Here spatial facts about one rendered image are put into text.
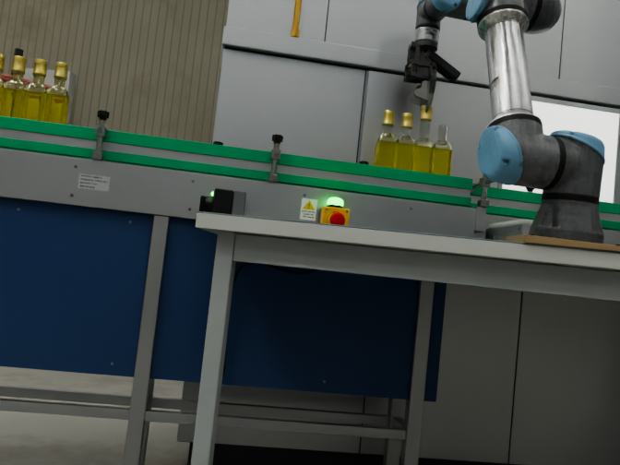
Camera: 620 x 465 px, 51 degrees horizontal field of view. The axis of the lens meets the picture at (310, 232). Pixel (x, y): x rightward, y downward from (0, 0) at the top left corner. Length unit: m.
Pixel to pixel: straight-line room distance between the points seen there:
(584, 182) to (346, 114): 0.92
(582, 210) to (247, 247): 0.71
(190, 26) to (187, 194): 4.09
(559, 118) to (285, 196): 1.05
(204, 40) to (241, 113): 3.61
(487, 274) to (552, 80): 1.12
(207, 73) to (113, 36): 0.89
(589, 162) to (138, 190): 1.08
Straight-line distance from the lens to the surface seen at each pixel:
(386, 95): 2.15
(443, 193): 1.87
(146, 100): 5.66
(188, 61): 5.65
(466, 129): 2.21
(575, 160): 1.45
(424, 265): 1.40
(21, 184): 1.81
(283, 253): 1.41
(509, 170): 1.39
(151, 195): 1.74
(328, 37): 2.20
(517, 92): 1.49
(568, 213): 1.45
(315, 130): 2.10
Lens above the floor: 0.63
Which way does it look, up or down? 4 degrees up
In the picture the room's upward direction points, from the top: 6 degrees clockwise
